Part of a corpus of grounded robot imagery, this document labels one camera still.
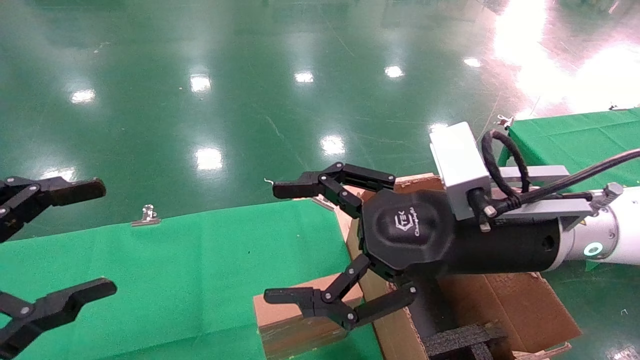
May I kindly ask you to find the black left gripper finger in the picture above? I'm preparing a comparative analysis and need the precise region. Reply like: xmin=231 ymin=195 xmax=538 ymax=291
xmin=0 ymin=176 xmax=107 ymax=243
xmin=0 ymin=278 xmax=118 ymax=360

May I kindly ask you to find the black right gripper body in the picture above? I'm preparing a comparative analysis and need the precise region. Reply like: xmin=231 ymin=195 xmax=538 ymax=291
xmin=360 ymin=189 xmax=564 ymax=284

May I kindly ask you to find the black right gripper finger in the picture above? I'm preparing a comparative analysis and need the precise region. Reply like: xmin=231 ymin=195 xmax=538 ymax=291
xmin=264 ymin=254 xmax=417 ymax=331
xmin=272 ymin=162 xmax=397 ymax=219

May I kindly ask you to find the open brown cardboard carton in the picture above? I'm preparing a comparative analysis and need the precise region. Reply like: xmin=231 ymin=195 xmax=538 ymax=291
xmin=335 ymin=172 xmax=583 ymax=360

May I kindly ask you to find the black foam insert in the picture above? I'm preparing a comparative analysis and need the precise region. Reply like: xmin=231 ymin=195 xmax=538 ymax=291
xmin=422 ymin=322 xmax=511 ymax=360

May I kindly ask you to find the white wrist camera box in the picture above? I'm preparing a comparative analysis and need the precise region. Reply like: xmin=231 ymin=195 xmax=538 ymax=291
xmin=429 ymin=121 xmax=492 ymax=221

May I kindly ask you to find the grey metal camera bracket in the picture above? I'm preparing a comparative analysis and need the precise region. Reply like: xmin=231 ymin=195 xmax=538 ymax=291
xmin=485 ymin=165 xmax=626 ymax=231

